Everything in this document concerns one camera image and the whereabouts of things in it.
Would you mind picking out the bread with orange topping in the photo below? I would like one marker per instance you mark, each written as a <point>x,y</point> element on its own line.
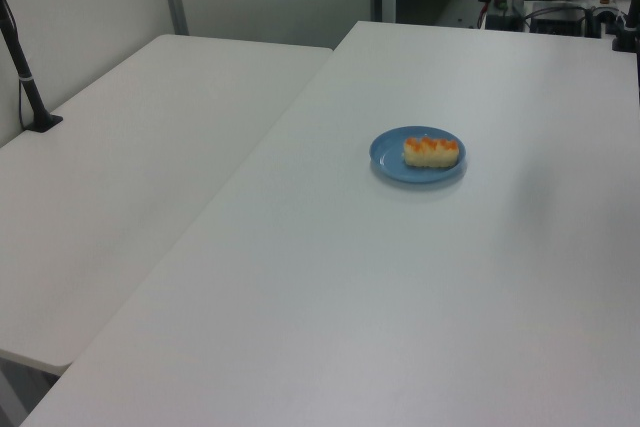
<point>430,152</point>

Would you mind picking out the black electronics box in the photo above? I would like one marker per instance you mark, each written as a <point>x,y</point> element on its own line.
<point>505,17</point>

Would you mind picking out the blue round plate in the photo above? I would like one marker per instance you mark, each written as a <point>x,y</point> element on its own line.
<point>390,157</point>

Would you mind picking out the black table clamp mount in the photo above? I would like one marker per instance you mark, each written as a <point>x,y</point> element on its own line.
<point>627,32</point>

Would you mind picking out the black camera pole with base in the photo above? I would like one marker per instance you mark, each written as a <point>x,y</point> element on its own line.
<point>22,72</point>

